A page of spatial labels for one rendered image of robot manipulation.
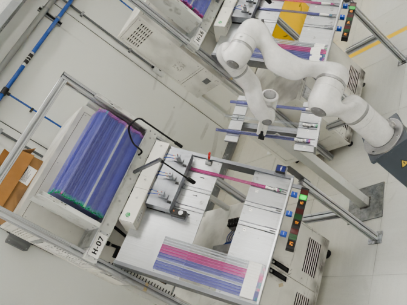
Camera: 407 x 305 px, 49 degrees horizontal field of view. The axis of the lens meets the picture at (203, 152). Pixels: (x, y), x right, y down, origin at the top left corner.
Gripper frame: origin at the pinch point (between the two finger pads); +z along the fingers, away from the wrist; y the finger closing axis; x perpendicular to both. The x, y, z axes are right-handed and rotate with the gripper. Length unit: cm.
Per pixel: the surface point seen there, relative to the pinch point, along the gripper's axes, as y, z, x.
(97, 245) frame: 79, 11, -61
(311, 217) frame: 13, 49, 38
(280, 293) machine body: 60, 57, 30
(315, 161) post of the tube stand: -9.6, 25.0, 32.4
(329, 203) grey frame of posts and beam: 16, 24, 44
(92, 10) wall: -159, 77, -184
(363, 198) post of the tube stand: -11, 51, 67
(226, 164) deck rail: 16.7, 10.0, -14.4
